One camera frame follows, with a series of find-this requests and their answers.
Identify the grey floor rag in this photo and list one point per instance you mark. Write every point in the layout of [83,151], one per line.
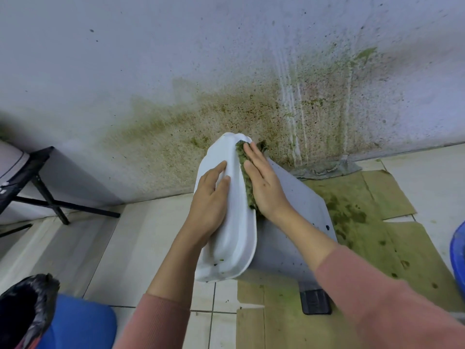
[327,170]

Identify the blue plastic bucket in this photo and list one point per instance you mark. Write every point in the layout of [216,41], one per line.
[458,254]

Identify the person's left thumb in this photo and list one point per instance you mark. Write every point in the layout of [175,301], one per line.
[225,184]

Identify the person's left forearm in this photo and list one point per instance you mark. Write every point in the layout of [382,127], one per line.
[170,287]

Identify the blue trash bin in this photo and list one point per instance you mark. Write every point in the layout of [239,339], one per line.
[80,323]

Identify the grey plastic stool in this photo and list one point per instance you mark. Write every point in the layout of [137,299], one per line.
[294,221]

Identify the black trash bag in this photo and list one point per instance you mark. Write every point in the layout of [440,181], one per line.
[25,308]

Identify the white round appliance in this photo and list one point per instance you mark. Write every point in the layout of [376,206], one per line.
[11,158]

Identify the stained brown cardboard sheet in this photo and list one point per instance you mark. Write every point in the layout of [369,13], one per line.
[276,323]
[363,192]
[407,265]

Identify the person's right thumb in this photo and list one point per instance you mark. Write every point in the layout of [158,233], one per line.
[248,168]

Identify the white plastic tray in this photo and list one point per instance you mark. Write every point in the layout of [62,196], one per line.
[232,228]

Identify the person's left hand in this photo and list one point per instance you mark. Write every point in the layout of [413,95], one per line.
[207,207]

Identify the black metal stand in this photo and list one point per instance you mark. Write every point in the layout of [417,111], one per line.
[40,185]

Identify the person's right hand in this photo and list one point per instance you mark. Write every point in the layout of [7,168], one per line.
[267,188]

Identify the green stained cleaning cloth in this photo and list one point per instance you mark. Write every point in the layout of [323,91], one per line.
[250,192]

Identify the person's right forearm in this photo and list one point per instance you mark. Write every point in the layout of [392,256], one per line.
[363,287]

